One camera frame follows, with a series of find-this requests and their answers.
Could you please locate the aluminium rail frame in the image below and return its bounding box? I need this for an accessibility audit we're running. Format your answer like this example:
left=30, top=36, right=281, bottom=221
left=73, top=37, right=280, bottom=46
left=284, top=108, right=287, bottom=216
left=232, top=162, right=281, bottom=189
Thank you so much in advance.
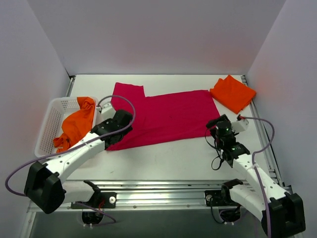
left=19, top=75, right=304, bottom=238

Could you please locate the white plastic basket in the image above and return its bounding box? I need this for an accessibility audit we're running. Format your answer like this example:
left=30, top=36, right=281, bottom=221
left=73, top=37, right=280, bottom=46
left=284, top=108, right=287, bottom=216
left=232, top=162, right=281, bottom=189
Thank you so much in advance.
left=35, top=97, right=98, bottom=158

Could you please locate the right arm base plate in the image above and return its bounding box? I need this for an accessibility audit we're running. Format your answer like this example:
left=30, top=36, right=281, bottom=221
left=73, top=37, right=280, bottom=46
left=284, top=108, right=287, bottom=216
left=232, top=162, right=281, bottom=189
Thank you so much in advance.
left=204, top=190, right=238, bottom=207

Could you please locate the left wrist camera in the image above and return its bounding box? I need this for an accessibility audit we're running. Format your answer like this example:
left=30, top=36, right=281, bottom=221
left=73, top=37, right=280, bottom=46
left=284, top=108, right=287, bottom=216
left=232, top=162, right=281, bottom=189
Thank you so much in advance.
left=96, top=102, right=116, bottom=124

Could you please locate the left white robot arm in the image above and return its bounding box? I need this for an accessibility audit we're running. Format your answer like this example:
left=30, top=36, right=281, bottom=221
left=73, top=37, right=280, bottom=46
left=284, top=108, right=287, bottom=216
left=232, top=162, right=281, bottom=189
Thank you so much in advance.
left=24, top=110, right=133, bottom=214

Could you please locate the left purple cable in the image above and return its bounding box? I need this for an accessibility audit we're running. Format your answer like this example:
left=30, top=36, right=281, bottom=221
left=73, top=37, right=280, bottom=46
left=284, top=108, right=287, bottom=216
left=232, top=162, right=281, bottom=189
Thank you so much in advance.
left=5, top=95, right=136, bottom=226

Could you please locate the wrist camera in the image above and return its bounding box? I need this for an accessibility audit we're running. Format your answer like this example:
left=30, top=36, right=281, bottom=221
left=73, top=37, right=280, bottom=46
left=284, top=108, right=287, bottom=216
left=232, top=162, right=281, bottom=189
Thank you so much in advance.
left=96, top=102, right=116, bottom=124
left=231, top=117, right=249, bottom=134

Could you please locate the folded orange t shirt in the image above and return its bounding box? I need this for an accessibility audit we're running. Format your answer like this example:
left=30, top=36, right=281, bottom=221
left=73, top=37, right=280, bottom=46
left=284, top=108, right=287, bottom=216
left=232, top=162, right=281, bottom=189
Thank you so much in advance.
left=209, top=75, right=256, bottom=114

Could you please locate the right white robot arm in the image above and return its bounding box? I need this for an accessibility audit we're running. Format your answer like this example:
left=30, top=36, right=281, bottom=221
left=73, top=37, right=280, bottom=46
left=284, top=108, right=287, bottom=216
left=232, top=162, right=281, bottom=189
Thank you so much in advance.
left=206, top=115, right=306, bottom=238

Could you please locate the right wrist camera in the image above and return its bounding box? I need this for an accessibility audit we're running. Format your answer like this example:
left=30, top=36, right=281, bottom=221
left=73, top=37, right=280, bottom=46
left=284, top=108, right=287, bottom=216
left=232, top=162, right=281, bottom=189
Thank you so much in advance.
left=231, top=117, right=249, bottom=134

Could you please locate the crumpled orange t shirt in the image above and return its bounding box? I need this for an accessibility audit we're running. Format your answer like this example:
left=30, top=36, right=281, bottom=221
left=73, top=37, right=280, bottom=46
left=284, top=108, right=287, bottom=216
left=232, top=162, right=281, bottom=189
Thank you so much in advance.
left=53, top=97, right=96, bottom=153

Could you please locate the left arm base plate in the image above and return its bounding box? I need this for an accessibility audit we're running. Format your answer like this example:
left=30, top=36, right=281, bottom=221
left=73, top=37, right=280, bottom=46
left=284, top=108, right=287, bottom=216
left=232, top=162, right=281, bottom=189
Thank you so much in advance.
left=70, top=191, right=117, bottom=209

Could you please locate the magenta t shirt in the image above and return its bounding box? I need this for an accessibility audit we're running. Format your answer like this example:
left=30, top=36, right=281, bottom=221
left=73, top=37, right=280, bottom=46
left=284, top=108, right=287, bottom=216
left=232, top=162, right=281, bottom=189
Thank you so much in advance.
left=109, top=82, right=220, bottom=151

